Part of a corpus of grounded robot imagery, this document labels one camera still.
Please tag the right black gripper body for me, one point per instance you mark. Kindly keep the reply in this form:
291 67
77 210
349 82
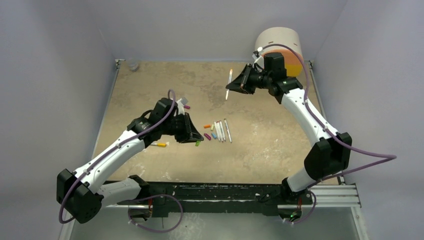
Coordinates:
249 78

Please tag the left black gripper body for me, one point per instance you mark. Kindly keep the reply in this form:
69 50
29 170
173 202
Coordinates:
178 127

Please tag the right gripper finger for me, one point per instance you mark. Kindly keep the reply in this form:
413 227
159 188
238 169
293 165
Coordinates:
238 80
238 90

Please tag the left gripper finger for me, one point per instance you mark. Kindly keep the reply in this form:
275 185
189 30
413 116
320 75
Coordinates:
184 141
192 132

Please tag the magenta cap marker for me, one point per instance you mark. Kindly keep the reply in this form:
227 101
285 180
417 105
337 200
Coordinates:
228 130

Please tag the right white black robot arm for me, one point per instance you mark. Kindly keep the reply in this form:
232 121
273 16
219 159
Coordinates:
329 154

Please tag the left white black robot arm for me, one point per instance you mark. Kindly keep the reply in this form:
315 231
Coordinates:
83 192

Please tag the round three-drawer cabinet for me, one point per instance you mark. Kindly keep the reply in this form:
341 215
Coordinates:
270 38

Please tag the clear plastic cup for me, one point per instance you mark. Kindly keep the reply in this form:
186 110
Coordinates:
133 64

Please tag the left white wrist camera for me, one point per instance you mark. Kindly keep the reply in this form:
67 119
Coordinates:
181 103

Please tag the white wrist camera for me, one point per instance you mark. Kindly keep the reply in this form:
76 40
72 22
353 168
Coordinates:
181 103
258 59

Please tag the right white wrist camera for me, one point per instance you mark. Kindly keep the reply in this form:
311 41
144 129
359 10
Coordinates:
258 59

